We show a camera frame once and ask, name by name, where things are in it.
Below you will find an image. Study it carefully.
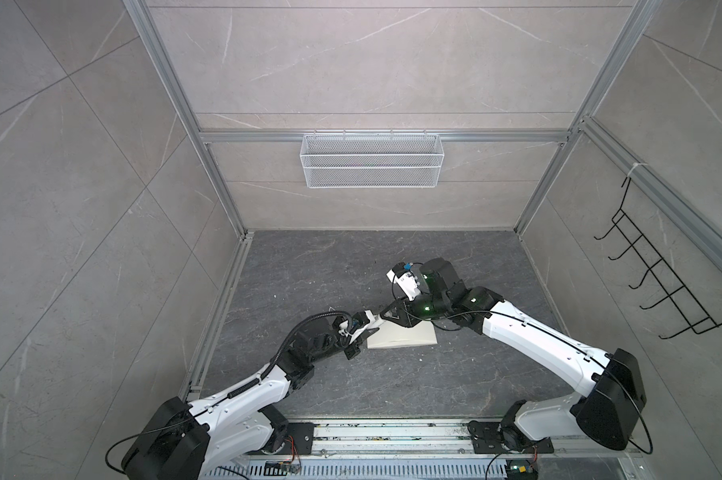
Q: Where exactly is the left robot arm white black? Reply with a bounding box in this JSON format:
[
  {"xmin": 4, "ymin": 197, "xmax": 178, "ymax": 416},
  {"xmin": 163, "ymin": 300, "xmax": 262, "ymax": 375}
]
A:
[{"xmin": 110, "ymin": 311, "xmax": 383, "ymax": 479}]

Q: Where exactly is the black wire hook rack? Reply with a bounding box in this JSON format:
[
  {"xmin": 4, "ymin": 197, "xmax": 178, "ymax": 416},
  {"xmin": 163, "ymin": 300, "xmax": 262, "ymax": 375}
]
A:
[{"xmin": 593, "ymin": 177, "xmax": 722, "ymax": 341}]

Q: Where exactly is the aluminium frame back rail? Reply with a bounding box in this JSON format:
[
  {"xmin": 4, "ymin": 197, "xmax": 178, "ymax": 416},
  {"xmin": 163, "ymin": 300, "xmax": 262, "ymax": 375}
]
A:
[{"xmin": 200, "ymin": 128, "xmax": 570, "ymax": 143}]

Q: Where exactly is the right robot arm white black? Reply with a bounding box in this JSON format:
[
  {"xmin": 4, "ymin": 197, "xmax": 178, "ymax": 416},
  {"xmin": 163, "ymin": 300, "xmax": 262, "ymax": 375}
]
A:
[{"xmin": 381, "ymin": 258, "xmax": 647, "ymax": 452}]

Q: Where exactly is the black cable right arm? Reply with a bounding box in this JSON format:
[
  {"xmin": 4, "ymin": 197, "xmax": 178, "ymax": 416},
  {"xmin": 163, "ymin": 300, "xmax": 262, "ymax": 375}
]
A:
[{"xmin": 390, "ymin": 263, "xmax": 655, "ymax": 455}]

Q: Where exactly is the aluminium frame rail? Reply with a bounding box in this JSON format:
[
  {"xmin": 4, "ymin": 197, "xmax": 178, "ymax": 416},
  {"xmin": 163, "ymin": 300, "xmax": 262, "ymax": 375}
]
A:
[
  {"xmin": 200, "ymin": 128, "xmax": 570, "ymax": 143},
  {"xmin": 580, "ymin": 117, "xmax": 722, "ymax": 273}
]

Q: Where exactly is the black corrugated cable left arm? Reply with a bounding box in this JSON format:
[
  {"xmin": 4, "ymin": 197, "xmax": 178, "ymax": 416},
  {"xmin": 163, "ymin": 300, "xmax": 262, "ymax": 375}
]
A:
[{"xmin": 228, "ymin": 310, "xmax": 353, "ymax": 400}]

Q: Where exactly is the white wire mesh basket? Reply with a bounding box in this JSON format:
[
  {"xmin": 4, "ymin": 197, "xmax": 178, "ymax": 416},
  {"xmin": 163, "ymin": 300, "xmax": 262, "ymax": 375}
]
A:
[{"xmin": 300, "ymin": 135, "xmax": 445, "ymax": 189}]

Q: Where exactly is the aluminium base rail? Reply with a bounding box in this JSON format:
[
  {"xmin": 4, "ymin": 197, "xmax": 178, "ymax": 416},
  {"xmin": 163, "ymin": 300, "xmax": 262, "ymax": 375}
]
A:
[{"xmin": 202, "ymin": 413, "xmax": 637, "ymax": 472}]

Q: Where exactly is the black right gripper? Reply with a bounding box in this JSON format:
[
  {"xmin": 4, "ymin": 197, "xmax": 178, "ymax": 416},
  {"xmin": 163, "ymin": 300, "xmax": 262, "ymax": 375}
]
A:
[{"xmin": 379, "ymin": 292, "xmax": 451, "ymax": 328}]

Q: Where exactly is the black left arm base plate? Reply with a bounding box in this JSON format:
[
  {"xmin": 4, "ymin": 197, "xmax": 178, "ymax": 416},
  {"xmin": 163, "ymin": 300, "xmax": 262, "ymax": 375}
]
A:
[{"xmin": 264, "ymin": 422, "xmax": 316, "ymax": 456}]

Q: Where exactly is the grey slotted cable duct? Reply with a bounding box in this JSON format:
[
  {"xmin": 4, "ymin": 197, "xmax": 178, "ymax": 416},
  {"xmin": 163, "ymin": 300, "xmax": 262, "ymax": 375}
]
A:
[{"xmin": 201, "ymin": 458, "xmax": 508, "ymax": 479}]

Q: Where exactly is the aluminium frame post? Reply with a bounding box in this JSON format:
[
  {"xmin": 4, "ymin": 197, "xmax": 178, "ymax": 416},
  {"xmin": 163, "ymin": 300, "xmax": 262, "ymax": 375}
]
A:
[
  {"xmin": 124, "ymin": 0, "xmax": 247, "ymax": 239},
  {"xmin": 514, "ymin": 0, "xmax": 661, "ymax": 237}
]

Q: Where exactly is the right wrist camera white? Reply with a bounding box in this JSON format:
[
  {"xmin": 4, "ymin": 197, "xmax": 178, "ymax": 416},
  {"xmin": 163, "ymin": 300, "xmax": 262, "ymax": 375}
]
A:
[{"xmin": 386, "ymin": 262, "xmax": 422, "ymax": 301}]

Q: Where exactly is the white paper envelope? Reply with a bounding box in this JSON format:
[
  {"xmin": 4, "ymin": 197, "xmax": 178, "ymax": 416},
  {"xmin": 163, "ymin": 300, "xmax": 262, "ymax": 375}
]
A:
[{"xmin": 366, "ymin": 321, "xmax": 437, "ymax": 349}]

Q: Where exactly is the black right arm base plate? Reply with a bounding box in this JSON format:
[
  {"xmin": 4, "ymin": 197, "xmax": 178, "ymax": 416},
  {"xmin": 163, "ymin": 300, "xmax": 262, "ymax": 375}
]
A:
[{"xmin": 467, "ymin": 420, "xmax": 554, "ymax": 454}]

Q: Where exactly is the aluminium frame right post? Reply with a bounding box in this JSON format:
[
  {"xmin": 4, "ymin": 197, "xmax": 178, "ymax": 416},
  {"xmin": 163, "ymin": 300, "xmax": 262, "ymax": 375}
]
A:
[{"xmin": 514, "ymin": 0, "xmax": 661, "ymax": 237}]

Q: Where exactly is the aluminium frame left post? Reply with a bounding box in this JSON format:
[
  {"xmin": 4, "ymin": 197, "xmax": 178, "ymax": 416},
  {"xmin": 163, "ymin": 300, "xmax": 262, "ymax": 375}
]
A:
[{"xmin": 124, "ymin": 0, "xmax": 247, "ymax": 239}]

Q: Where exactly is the aluminium frame right rail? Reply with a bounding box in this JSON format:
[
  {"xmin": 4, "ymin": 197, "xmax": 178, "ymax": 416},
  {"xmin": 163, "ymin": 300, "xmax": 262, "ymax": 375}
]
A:
[{"xmin": 580, "ymin": 117, "xmax": 722, "ymax": 273}]

